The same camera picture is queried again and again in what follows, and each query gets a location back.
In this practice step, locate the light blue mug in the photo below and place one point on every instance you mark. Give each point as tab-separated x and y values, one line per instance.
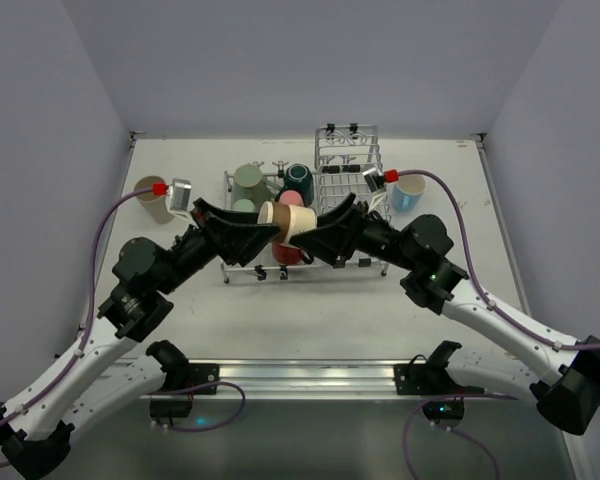
407	191

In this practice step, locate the light green cup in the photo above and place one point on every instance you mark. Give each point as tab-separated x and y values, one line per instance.
244	206

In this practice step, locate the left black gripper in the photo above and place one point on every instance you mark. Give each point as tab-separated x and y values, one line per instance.
212	232

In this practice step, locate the aluminium mounting rail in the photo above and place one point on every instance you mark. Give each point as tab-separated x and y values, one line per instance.
357	379

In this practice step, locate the sage green mug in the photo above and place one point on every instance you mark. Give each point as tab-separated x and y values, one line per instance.
250	183

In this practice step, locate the controller box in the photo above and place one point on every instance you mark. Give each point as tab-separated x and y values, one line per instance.
167	411
445	413

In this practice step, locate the tall beige cup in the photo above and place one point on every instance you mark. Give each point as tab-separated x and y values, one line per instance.
153	204

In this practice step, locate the silver wire dish rack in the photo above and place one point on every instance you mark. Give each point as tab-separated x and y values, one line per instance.
341	155

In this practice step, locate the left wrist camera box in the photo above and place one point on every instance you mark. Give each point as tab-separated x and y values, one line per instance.
178	199

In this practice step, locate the right controller box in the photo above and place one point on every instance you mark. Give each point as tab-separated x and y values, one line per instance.
445	413

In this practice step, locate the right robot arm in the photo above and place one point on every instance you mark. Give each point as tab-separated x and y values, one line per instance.
567	388

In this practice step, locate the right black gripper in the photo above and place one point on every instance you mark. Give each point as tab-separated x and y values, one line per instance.
353	230

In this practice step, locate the cream brown cup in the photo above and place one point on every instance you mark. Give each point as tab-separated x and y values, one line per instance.
291	219

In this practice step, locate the dark teal mug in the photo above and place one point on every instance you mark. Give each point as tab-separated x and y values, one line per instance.
299	178

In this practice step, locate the left controller box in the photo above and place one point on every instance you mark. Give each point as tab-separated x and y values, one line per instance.
167	411

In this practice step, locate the pink cup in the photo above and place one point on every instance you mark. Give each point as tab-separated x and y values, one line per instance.
291	197

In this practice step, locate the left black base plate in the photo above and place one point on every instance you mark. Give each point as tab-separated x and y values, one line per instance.
202	373

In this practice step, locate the red mug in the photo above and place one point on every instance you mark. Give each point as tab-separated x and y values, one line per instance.
289	256

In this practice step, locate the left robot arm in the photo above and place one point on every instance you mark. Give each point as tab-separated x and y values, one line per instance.
35	429

